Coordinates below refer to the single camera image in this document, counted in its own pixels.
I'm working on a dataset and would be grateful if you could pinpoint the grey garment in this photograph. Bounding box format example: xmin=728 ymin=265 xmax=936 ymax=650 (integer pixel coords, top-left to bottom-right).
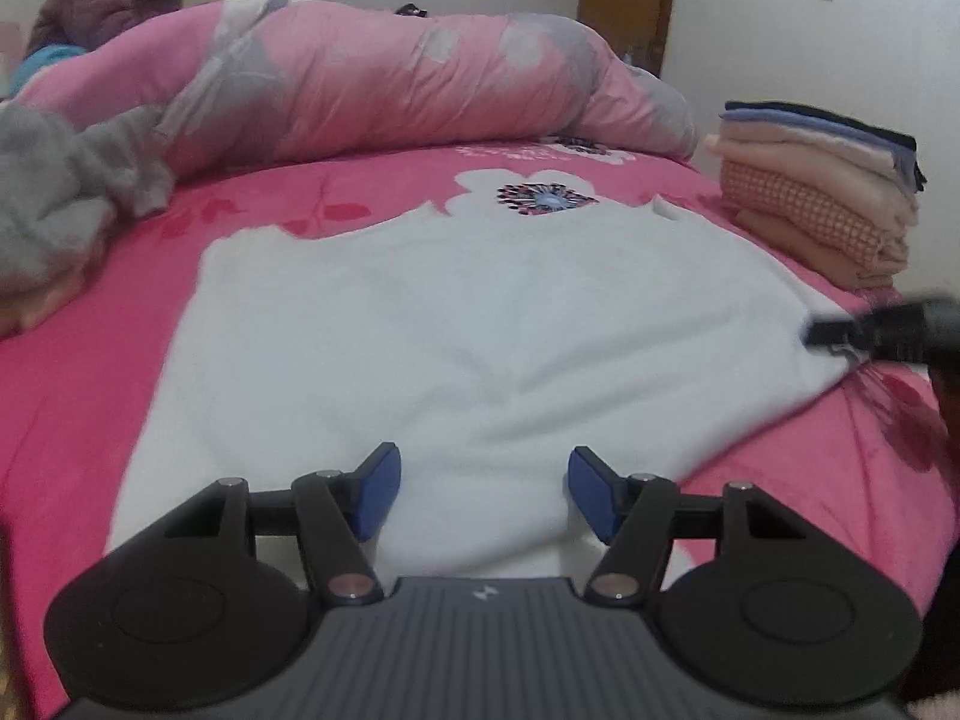
xmin=0 ymin=101 xmax=177 ymax=301

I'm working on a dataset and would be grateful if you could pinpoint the teal cloth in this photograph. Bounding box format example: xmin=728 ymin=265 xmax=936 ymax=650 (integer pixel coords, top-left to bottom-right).
xmin=15 ymin=43 xmax=89 ymax=83

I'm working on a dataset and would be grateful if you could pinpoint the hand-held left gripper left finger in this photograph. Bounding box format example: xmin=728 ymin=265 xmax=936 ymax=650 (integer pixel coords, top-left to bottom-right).
xmin=161 ymin=442 xmax=402 ymax=608

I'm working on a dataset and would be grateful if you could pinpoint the white bear print sweatshirt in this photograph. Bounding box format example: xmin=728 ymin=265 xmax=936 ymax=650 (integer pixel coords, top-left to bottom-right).
xmin=105 ymin=195 xmax=871 ymax=586

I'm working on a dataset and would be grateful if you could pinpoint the pink floral bed sheet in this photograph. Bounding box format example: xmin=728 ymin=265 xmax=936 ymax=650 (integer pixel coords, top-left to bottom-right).
xmin=0 ymin=135 xmax=960 ymax=720

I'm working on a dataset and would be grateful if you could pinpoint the brown wooden door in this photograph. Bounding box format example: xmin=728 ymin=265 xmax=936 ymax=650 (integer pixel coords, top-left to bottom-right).
xmin=577 ymin=0 xmax=683 ymax=80

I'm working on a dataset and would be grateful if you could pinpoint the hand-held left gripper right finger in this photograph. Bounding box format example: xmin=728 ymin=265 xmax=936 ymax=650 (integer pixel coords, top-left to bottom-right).
xmin=566 ymin=446 xmax=807 ymax=608

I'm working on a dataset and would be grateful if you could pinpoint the peach garment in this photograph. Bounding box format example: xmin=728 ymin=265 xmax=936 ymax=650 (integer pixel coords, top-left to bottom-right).
xmin=0 ymin=270 xmax=95 ymax=338

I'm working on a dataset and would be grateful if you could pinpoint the pink floral rolled quilt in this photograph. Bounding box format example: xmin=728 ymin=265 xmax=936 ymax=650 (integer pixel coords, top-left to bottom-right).
xmin=15 ymin=0 xmax=698 ymax=181

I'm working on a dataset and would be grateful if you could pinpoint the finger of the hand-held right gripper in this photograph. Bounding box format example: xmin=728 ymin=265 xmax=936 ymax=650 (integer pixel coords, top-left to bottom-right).
xmin=802 ymin=298 xmax=960 ymax=368

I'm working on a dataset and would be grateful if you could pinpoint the stack of folded clothes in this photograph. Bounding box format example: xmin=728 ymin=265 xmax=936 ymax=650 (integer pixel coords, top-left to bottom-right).
xmin=705 ymin=97 xmax=927 ymax=293

